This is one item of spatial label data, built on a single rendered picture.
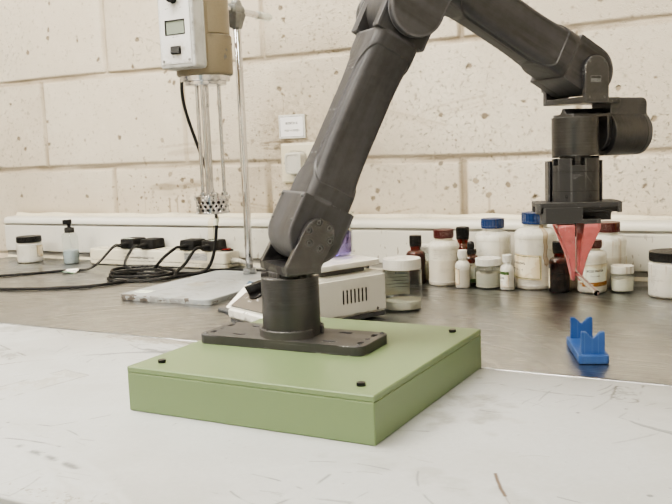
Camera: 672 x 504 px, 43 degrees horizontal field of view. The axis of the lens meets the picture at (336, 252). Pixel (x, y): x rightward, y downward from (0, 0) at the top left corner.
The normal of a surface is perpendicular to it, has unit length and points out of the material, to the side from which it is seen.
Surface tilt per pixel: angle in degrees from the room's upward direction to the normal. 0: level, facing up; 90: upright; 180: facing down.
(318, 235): 90
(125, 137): 90
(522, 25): 93
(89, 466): 0
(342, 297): 90
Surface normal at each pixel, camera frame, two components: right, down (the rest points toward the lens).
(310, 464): -0.04, -0.99
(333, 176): 0.44, -0.12
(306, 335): 0.43, 0.10
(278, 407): -0.48, 0.13
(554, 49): 0.19, 0.06
